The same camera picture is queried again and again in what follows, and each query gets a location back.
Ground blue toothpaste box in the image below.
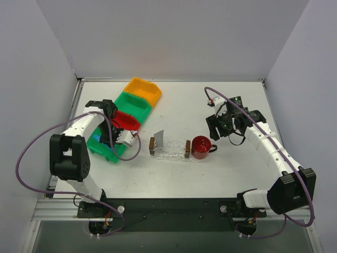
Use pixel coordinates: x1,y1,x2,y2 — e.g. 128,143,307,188
92,134,107,147

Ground red cup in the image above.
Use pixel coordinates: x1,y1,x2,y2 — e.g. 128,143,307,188
191,135,217,160

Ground white toothpaste tube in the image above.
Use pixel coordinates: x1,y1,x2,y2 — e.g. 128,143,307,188
154,130,164,150

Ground clear glass tray wooden handles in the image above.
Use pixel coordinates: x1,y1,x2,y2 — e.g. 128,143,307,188
149,137,201,162

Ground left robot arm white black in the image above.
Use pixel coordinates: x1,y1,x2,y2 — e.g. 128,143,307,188
49,100,124,217

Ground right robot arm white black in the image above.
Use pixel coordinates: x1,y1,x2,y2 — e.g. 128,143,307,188
206,96,316,215

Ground green plastic bin lower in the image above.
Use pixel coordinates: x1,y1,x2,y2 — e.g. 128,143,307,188
86,128,119,164

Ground green plastic bin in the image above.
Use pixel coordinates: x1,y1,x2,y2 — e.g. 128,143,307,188
114,92,152,124
86,128,119,164

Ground red plastic bin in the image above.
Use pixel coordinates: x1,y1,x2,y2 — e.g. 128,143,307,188
111,111,141,131

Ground green plastic bin upper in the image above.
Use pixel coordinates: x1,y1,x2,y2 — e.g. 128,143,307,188
114,92,152,124

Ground yellow plastic bin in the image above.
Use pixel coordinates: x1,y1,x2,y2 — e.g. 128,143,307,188
123,77,162,108

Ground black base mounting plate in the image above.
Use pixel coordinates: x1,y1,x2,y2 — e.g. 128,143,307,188
77,198,266,232

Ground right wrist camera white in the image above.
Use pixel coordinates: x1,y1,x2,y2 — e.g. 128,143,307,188
207,96,227,117

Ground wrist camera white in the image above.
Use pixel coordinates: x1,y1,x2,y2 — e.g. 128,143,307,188
207,96,227,117
115,130,138,147

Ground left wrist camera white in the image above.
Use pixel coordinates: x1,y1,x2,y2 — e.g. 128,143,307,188
115,130,138,147

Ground aluminium frame rail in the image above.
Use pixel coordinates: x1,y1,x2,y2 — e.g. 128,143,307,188
32,199,310,223

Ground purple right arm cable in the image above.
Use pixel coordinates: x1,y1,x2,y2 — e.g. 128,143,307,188
204,86,316,239

